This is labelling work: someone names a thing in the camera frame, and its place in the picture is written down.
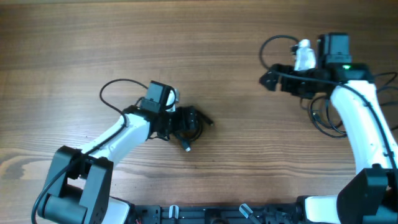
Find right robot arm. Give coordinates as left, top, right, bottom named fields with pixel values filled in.
left=259, top=33, right=397, bottom=223

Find left camera cable black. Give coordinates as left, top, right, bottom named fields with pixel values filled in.
left=30, top=78, right=149, bottom=224

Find camera cable black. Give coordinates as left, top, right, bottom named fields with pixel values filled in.
left=30, top=78, right=149, bottom=224
left=259, top=33, right=397, bottom=172

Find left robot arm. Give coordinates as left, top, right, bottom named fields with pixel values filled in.
left=30, top=81, right=213, bottom=223

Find right camera cable black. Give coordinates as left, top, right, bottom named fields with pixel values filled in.
left=259, top=33, right=397, bottom=172

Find black cable bundle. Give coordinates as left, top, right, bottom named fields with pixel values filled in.
left=172, top=107, right=215, bottom=152

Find separated black cable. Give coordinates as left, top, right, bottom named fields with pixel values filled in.
left=299, top=95, right=348, bottom=139
left=373, top=72, right=398, bottom=131

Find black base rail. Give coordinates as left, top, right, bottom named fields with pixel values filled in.
left=125, top=203, right=304, bottom=224

